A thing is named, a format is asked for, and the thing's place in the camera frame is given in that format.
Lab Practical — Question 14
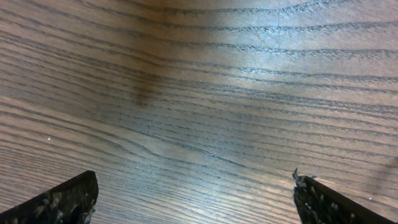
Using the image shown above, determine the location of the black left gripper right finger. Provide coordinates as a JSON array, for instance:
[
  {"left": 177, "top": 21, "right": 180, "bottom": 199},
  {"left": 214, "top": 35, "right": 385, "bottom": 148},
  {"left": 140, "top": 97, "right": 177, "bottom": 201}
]
[{"left": 292, "top": 169, "right": 395, "bottom": 224}]

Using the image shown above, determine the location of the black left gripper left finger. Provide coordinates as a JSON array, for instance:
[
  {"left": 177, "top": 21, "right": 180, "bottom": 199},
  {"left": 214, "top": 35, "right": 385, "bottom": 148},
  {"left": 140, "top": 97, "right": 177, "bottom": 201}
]
[{"left": 1, "top": 170, "right": 99, "bottom": 224}]

